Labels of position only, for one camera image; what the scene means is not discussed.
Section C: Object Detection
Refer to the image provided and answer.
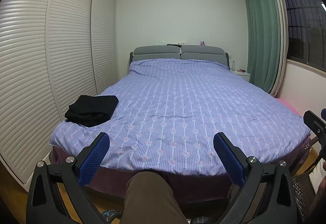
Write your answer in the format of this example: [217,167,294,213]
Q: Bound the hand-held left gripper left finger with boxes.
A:
[26,132,110,224]

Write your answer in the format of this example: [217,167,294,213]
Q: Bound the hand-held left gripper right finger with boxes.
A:
[213,132,301,224]

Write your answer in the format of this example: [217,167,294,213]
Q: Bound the black pants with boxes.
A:
[64,95,120,128]

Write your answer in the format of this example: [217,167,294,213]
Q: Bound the white cushion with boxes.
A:
[308,159,326,194]

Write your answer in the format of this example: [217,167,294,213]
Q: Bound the maroon bed base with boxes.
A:
[48,137,312,204]

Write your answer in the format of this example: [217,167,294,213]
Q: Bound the dark shoe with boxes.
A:
[100,209,124,223]

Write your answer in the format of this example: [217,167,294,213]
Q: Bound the dark wicker chair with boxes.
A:
[290,135,326,224]

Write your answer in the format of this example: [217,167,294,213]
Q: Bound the person's leg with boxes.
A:
[120,171,189,224]

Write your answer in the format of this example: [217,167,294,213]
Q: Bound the purple floral bedspread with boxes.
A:
[48,58,312,177]

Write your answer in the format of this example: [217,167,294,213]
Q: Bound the white nightstand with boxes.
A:
[229,68,251,83]

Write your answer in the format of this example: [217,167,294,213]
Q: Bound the white curtain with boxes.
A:
[267,0,289,97]

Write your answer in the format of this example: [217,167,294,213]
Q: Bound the dark barred window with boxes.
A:
[280,0,326,72]

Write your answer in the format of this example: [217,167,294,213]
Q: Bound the green curtain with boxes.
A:
[241,0,284,93]

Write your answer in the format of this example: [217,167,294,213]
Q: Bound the grey headboard cushion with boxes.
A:
[133,46,182,63]
[180,45,227,66]

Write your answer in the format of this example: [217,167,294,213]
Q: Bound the white louvred wardrobe door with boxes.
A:
[0,0,63,185]
[45,0,98,122]
[91,0,119,96]

